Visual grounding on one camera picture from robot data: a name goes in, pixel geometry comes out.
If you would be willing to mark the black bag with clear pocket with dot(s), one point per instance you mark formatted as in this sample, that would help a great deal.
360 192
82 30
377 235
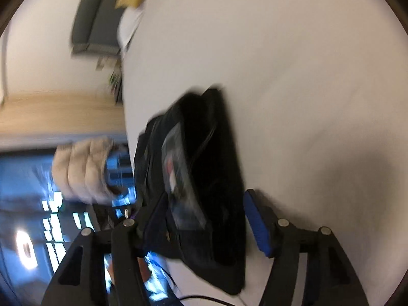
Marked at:
220 172

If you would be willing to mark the dark glass window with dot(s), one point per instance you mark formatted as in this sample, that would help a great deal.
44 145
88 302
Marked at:
28 197

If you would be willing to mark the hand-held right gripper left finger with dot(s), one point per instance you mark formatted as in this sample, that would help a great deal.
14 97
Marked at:
156 226

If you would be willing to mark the white bed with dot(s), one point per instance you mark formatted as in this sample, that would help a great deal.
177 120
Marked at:
287 70

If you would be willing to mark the grey headboard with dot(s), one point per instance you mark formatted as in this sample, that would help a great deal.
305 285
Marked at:
92 16

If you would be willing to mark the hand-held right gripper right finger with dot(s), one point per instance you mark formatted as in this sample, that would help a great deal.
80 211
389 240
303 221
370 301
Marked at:
258 223

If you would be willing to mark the small white pillow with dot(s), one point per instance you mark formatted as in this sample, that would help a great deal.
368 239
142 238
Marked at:
129 27

